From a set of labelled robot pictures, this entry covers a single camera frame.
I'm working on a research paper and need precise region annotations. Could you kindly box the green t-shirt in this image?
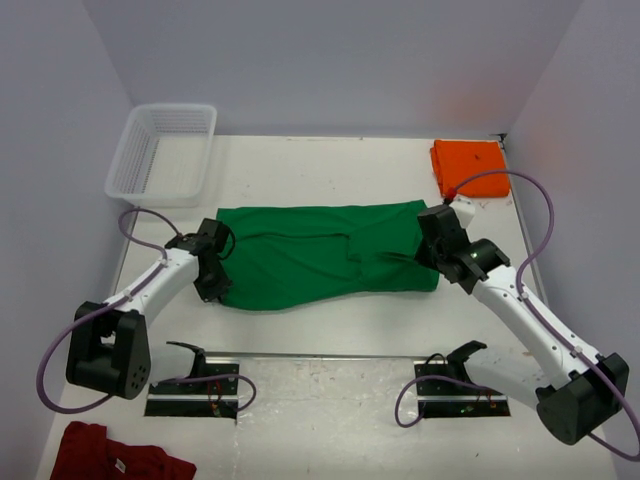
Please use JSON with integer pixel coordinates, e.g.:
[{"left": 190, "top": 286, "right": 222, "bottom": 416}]
[{"left": 216, "top": 200, "right": 439, "bottom": 311}]

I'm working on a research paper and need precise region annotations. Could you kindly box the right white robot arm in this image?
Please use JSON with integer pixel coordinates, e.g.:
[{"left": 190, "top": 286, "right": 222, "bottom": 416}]
[{"left": 415, "top": 204, "right": 629, "bottom": 445}]

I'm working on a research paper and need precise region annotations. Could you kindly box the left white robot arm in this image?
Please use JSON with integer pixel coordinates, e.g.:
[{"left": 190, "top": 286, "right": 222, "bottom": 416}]
[{"left": 66, "top": 219, "right": 235, "bottom": 399}]

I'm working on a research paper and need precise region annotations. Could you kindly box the folded orange t-shirt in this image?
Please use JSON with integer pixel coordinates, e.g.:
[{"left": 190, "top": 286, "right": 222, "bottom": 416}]
[{"left": 430, "top": 139, "right": 510, "bottom": 198}]

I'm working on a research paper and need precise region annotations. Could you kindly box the white plastic basket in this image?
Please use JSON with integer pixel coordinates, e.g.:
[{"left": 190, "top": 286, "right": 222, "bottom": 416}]
[{"left": 104, "top": 103, "right": 217, "bottom": 209}]

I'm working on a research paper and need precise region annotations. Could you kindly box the dark red t-shirt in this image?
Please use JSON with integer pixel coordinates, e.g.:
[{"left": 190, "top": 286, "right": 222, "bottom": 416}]
[{"left": 50, "top": 421, "right": 197, "bottom": 479}]

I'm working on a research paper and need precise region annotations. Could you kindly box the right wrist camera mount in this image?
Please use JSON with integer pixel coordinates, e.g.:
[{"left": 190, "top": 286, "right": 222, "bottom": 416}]
[{"left": 443, "top": 188, "right": 476, "bottom": 229}]

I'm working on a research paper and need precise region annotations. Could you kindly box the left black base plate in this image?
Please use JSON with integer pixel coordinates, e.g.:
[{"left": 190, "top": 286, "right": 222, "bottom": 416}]
[{"left": 144, "top": 378, "right": 239, "bottom": 420}]

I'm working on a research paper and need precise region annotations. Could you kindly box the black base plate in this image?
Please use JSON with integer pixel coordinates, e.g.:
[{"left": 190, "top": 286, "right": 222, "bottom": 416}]
[
  {"left": 144, "top": 378, "right": 239, "bottom": 420},
  {"left": 416, "top": 380, "right": 511, "bottom": 419}
]

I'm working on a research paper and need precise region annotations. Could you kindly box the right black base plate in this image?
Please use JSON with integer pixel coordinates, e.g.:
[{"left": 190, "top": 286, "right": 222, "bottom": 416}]
[{"left": 416, "top": 380, "right": 511, "bottom": 419}]

